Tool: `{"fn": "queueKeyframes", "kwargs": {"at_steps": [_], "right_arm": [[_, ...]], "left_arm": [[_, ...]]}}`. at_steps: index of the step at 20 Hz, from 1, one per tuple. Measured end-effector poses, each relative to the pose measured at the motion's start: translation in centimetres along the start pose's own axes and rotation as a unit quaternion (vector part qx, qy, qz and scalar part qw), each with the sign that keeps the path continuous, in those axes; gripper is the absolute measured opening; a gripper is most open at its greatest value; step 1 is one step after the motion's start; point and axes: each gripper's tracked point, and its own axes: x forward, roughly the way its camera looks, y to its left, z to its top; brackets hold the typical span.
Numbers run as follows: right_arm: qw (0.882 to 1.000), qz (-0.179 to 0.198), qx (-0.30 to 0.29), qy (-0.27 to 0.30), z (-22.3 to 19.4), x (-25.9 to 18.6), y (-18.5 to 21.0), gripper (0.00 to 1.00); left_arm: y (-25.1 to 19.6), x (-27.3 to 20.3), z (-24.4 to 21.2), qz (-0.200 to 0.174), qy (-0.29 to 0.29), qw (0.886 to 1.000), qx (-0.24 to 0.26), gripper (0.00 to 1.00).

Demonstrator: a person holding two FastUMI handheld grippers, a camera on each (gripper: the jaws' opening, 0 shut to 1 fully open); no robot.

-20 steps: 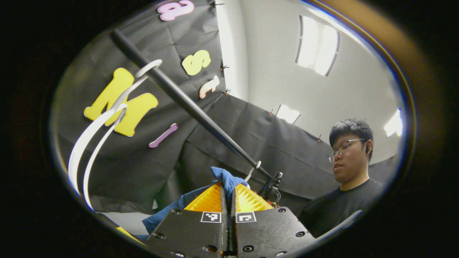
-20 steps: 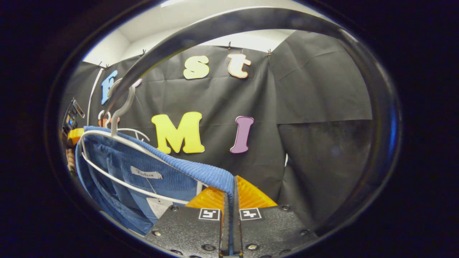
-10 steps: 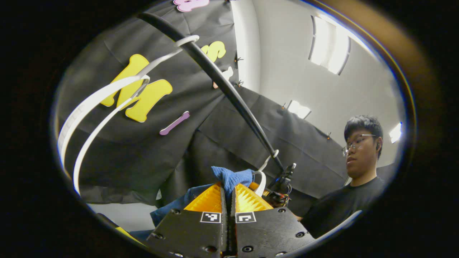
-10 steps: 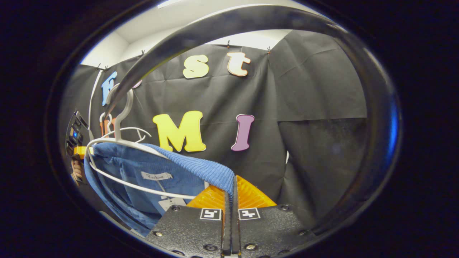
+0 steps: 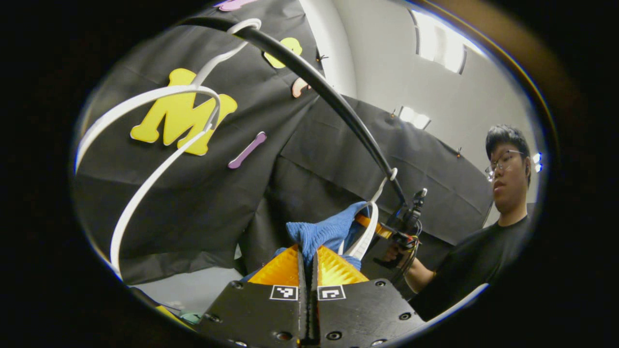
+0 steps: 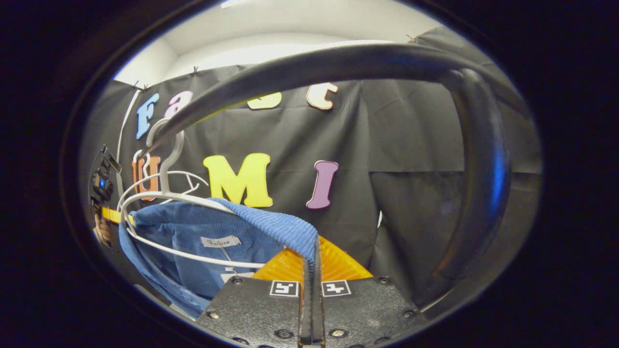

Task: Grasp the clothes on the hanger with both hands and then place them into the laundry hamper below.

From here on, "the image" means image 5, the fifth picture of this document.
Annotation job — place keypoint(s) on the blue knitted sweater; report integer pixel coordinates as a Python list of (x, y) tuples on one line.
[(324, 229)]

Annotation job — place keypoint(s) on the pale green laundry hamper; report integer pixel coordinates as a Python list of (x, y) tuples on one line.
[(191, 318)]

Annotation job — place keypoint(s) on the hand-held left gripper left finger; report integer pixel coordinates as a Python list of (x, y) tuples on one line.
[(302, 309)]

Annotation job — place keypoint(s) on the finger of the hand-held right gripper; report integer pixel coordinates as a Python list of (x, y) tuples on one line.
[(375, 226)]

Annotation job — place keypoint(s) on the white plastic clothes hanger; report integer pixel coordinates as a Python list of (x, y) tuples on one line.
[(179, 89), (365, 237)]

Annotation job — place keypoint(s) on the black clothes rack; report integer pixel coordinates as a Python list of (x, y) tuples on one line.
[(333, 98)]

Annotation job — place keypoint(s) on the black backdrop cloth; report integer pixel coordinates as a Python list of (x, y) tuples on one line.
[(217, 203)]

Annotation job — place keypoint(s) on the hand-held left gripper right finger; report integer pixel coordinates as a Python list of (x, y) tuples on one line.
[(315, 309)]

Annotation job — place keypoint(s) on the person's body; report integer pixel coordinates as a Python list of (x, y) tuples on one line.
[(478, 261)]

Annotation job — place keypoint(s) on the ceiling light panel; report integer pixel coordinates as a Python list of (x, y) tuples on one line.
[(413, 117), (445, 43)]

